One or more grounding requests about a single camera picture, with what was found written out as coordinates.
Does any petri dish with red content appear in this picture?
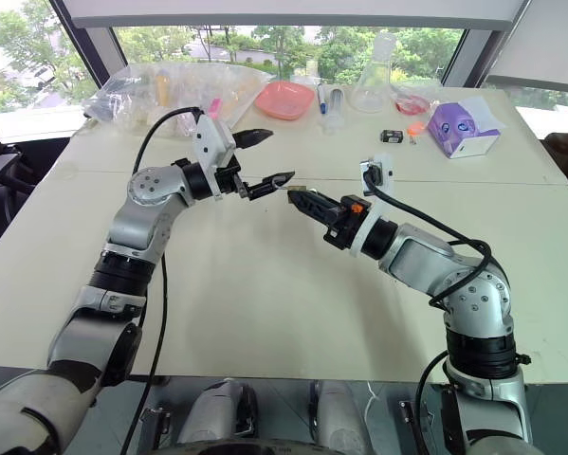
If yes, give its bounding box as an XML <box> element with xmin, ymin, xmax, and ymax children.
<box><xmin>394</xmin><ymin>93</ymin><xmax>430</xmax><ymax>116</ymax></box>

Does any white thin cable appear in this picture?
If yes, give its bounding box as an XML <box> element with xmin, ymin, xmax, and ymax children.
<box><xmin>364</xmin><ymin>381</ymin><xmax>380</xmax><ymax>428</ymax></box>

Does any grey robot leg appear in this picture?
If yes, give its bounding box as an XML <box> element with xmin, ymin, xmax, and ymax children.
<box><xmin>308</xmin><ymin>378</ymin><xmax>376</xmax><ymax>455</ymax></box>
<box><xmin>175</xmin><ymin>377</ymin><xmax>261</xmax><ymax>447</ymax></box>

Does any clear glass conical flask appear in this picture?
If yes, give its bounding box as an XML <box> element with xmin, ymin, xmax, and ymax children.
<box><xmin>349</xmin><ymin>31</ymin><xmax>399</xmax><ymax>115</ymax></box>

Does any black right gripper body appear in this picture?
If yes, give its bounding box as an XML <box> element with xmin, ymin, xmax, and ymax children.
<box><xmin>323</xmin><ymin>193</ymin><xmax>373</xmax><ymax>251</ymax></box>

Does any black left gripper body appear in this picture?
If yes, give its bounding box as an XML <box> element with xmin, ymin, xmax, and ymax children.
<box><xmin>214</xmin><ymin>157</ymin><xmax>254</xmax><ymax>201</ymax></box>

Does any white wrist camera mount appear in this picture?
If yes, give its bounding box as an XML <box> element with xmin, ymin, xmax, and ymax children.
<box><xmin>191</xmin><ymin>113</ymin><xmax>238</xmax><ymax>202</ymax></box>
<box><xmin>351</xmin><ymin>153</ymin><xmax>396</xmax><ymax>260</ymax></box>

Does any black robot body cable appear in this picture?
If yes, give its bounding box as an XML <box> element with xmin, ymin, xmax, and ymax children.
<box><xmin>416</xmin><ymin>349</ymin><xmax>451</xmax><ymax>428</ymax></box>

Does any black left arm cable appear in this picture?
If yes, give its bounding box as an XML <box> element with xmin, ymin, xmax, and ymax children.
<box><xmin>120</xmin><ymin>106</ymin><xmax>207</xmax><ymax>455</ymax></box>

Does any dark window frame post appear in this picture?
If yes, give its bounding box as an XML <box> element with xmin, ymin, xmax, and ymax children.
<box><xmin>441</xmin><ymin>0</ymin><xmax>534</xmax><ymax>88</ymax></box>
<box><xmin>49</xmin><ymin>0</ymin><xmax>129</xmax><ymax>103</ymax></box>

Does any clear plastic bag with items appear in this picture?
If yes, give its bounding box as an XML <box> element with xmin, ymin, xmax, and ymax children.
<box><xmin>82</xmin><ymin>61</ymin><xmax>268</xmax><ymax>139</ymax></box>

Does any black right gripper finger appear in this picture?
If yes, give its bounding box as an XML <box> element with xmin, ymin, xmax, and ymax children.
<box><xmin>289</xmin><ymin>189</ymin><xmax>345</xmax><ymax>213</ymax></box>
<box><xmin>286</xmin><ymin>195</ymin><xmax>341</xmax><ymax>227</ymax></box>

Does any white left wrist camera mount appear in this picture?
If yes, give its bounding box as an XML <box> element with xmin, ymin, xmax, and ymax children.
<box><xmin>191</xmin><ymin>113</ymin><xmax>238</xmax><ymax>202</ymax></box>

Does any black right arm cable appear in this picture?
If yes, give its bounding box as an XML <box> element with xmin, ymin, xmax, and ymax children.
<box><xmin>364</xmin><ymin>163</ymin><xmax>495</xmax><ymax>311</ymax></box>

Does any pink plastic plate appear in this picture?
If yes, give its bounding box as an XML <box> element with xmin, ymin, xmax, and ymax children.
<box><xmin>254</xmin><ymin>80</ymin><xmax>316</xmax><ymax>122</ymax></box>

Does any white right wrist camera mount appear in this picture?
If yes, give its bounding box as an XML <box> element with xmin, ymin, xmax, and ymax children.
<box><xmin>351</xmin><ymin>153</ymin><xmax>396</xmax><ymax>260</ymax></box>

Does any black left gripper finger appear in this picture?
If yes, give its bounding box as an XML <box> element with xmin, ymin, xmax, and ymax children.
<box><xmin>231</xmin><ymin>127</ymin><xmax>273</xmax><ymax>153</ymax></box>
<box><xmin>243</xmin><ymin>170</ymin><xmax>297</xmax><ymax>202</ymax></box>

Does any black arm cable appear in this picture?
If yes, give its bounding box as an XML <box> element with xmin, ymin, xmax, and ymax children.
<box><xmin>120</xmin><ymin>106</ymin><xmax>207</xmax><ymax>455</ymax></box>
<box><xmin>364</xmin><ymin>163</ymin><xmax>495</xmax><ymax>311</ymax></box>

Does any purple tissue box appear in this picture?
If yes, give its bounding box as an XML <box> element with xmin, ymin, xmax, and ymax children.
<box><xmin>427</xmin><ymin>96</ymin><xmax>508</xmax><ymax>160</ymax></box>

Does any white side roller blind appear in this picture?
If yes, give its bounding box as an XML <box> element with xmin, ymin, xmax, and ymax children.
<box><xmin>488</xmin><ymin>0</ymin><xmax>568</xmax><ymax>95</ymax></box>

